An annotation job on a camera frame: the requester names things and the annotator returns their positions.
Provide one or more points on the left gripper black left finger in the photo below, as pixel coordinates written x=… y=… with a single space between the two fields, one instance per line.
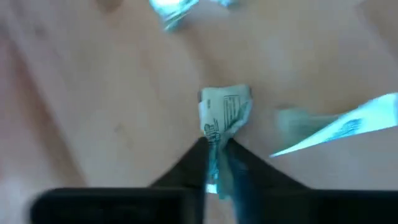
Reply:
x=155 y=205

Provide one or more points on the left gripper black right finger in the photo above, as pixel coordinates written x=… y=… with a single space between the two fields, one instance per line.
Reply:
x=280 y=205

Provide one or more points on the green sweetener packet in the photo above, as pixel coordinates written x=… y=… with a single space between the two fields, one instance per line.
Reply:
x=224 y=109

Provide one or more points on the banknote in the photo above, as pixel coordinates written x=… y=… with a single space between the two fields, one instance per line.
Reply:
x=357 y=124
x=174 y=12

